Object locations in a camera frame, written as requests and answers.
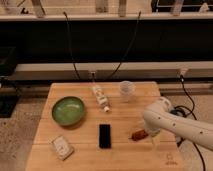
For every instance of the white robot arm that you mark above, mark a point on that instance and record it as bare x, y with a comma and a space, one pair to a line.
157, 116

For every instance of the green ceramic bowl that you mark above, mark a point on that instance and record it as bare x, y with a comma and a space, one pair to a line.
68, 111

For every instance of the white plastic bottle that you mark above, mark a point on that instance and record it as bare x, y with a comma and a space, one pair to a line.
101, 98

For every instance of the clear plastic cup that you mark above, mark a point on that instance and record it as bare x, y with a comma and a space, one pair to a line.
126, 90

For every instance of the black smartphone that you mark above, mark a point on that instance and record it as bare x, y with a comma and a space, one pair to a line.
104, 136

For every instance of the small white box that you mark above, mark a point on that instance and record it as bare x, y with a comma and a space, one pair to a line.
62, 147

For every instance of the black equipment at left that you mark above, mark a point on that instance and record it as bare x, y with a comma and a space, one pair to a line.
8, 63

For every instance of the white wall outlet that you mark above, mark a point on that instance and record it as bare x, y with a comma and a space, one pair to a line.
92, 75

